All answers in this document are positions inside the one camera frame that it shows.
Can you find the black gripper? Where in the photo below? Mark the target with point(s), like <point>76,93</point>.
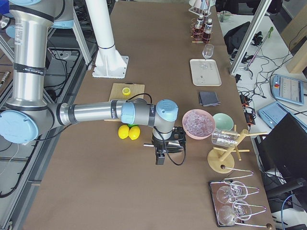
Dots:
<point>159,144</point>

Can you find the copper wire bottle basket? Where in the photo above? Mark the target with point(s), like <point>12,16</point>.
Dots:
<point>198,37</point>

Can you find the tea bottle front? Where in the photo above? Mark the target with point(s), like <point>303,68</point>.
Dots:
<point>208,30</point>

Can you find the tea bottle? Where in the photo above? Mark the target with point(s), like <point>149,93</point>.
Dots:
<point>208,30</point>
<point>198,24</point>

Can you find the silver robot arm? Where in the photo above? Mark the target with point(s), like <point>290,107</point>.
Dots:
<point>28,116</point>

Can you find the tea bottle middle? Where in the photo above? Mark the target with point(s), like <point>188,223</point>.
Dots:
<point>198,24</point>

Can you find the metal ice scoop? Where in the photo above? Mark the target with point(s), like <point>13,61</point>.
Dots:
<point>172,146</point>

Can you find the yellow lemon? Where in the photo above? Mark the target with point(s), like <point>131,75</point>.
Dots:
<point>134,132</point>
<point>123,131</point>

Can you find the pink bowl with ice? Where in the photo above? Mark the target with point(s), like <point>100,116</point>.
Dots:
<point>198,124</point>

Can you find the wooden glass tree stand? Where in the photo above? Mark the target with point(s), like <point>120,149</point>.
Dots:
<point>220,158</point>

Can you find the glass mug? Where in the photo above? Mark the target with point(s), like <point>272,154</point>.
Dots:
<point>224,138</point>

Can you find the green bowl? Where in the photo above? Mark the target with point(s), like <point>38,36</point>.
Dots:
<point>223,121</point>

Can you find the half lemon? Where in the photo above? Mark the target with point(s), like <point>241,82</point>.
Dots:
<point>126,91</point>

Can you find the wooden cutting board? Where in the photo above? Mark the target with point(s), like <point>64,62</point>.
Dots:
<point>116,94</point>

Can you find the grey folded cloth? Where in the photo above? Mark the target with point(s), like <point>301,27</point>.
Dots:
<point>208,99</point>

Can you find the black tray with glasses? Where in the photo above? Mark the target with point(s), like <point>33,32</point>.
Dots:
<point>230,204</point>

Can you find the cream rectangular tray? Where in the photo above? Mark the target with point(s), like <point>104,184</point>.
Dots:
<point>205,72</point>

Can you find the clear wine glass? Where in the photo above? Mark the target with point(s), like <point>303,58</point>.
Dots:
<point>207,53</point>

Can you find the blue teach pendant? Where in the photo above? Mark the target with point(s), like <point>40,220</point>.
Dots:
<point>288,89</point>
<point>273,113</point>

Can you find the black monitor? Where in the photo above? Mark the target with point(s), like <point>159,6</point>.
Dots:
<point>285,148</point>

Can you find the white cup rack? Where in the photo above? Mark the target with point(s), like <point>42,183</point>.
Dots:
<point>200,7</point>

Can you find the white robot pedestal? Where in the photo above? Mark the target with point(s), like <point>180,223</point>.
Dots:
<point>109,62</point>

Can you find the aluminium frame post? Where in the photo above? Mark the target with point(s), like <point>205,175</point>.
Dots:
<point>257,18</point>

